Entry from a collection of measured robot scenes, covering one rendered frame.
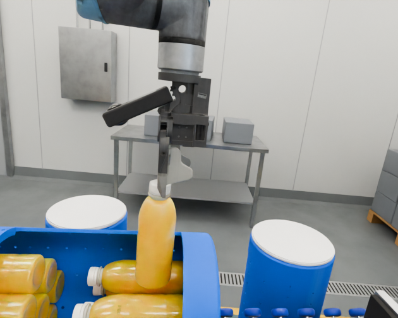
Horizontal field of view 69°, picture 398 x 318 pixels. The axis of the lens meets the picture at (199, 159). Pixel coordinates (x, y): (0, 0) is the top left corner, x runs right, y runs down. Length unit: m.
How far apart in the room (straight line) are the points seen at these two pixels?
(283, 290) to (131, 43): 3.32
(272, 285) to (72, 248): 0.61
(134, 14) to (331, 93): 3.71
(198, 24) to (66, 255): 0.60
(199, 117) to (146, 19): 0.16
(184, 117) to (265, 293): 0.74
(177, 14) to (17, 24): 3.95
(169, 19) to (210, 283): 0.43
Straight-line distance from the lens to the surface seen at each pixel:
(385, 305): 0.87
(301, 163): 4.10
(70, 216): 1.12
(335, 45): 4.06
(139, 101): 0.47
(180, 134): 0.48
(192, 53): 0.46
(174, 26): 0.46
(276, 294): 1.04
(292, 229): 1.15
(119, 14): 0.45
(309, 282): 1.02
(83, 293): 0.83
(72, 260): 0.81
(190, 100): 0.49
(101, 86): 3.69
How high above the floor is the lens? 1.55
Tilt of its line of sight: 16 degrees down
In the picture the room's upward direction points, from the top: 5 degrees clockwise
